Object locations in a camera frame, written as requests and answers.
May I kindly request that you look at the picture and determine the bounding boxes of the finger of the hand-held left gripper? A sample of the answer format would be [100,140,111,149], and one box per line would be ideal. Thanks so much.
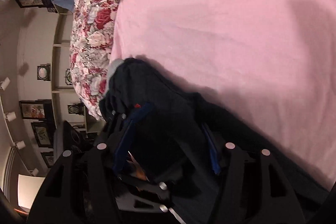
[115,175,172,214]

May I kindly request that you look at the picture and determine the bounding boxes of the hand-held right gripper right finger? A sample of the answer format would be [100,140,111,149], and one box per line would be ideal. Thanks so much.
[202,123,305,224]

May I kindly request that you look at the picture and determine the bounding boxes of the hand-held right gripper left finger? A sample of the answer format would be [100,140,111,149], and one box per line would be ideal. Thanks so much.
[26,103,152,224]

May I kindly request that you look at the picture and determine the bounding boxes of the dark navy pants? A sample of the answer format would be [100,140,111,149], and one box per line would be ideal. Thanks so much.
[99,57,330,224]

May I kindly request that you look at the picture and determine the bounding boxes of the black furniture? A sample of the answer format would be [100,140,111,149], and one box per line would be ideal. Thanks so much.
[53,120,95,157]

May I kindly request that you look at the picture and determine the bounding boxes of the dark mantel clock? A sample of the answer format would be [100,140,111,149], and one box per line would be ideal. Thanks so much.
[67,99,86,117]

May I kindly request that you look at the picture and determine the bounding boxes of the small dark framed picture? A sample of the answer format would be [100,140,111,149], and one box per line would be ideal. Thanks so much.
[41,152,56,168]

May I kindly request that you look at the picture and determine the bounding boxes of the dark framed flower painting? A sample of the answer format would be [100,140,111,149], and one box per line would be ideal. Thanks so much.
[19,100,53,120]
[31,122,57,148]

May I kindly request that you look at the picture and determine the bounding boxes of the green round ornament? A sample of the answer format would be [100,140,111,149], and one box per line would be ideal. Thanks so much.
[64,69,74,87]

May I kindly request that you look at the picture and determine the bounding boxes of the white panel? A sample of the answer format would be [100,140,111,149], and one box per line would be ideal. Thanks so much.
[17,174,47,212]

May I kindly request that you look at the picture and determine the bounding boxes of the round framed ornament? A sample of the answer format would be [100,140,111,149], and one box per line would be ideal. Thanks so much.
[37,64,52,82]

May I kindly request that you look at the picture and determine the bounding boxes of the red floral quilt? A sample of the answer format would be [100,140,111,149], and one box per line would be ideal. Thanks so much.
[69,0,168,121]

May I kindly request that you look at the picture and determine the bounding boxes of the pink bed sheet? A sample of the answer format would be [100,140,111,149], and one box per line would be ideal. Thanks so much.
[109,0,336,194]

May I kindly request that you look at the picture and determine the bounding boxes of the white wall shelf unit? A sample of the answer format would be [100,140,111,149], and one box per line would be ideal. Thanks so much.
[51,13,101,136]

